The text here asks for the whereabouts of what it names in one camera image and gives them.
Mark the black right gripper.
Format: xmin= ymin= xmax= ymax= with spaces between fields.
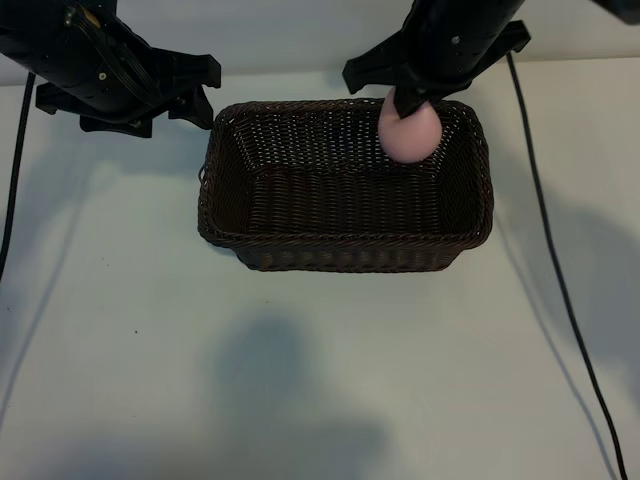
xmin=341 ymin=0 xmax=533 ymax=122

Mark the black flat ribbon cable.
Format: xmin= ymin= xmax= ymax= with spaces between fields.
xmin=64 ymin=2 xmax=162 ymax=107

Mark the pink peach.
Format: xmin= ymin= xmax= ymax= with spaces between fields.
xmin=377 ymin=94 xmax=444 ymax=165

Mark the black smooth cable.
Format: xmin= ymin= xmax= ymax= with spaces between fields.
xmin=505 ymin=52 xmax=629 ymax=480

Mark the dark brown wicker basket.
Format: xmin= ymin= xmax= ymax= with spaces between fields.
xmin=196 ymin=98 xmax=496 ymax=274

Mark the black braided cable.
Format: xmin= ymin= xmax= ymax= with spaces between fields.
xmin=0 ymin=73 xmax=36 ymax=281

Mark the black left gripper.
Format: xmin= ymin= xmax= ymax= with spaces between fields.
xmin=0 ymin=0 xmax=223 ymax=137

